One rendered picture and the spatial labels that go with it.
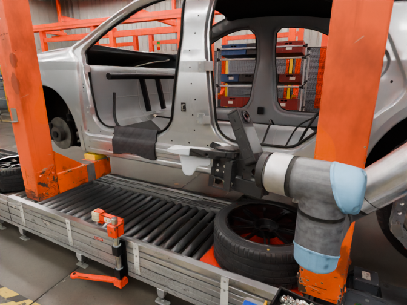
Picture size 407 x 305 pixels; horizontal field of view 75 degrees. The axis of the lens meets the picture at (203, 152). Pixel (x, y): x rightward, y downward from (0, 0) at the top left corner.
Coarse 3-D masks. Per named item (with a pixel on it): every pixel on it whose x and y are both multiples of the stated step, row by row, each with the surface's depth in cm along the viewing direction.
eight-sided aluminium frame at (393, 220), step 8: (400, 200) 111; (392, 208) 117; (400, 208) 112; (392, 216) 115; (400, 216) 112; (392, 224) 115; (400, 224) 113; (392, 232) 115; (400, 232) 114; (400, 240) 115
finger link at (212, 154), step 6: (192, 150) 52; (198, 150) 51; (204, 150) 51; (210, 150) 52; (216, 150) 52; (198, 156) 52; (204, 156) 51; (210, 156) 51; (216, 156) 51; (222, 156) 51
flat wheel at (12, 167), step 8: (0, 160) 295; (8, 160) 303; (16, 160) 309; (0, 168) 265; (8, 168) 265; (16, 168) 265; (0, 176) 260; (8, 176) 261; (16, 176) 264; (0, 184) 262; (8, 184) 263; (16, 184) 266
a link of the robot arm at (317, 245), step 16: (304, 224) 44; (320, 224) 42; (336, 224) 42; (304, 240) 45; (320, 240) 43; (336, 240) 43; (304, 256) 45; (320, 256) 43; (336, 256) 44; (320, 272) 45
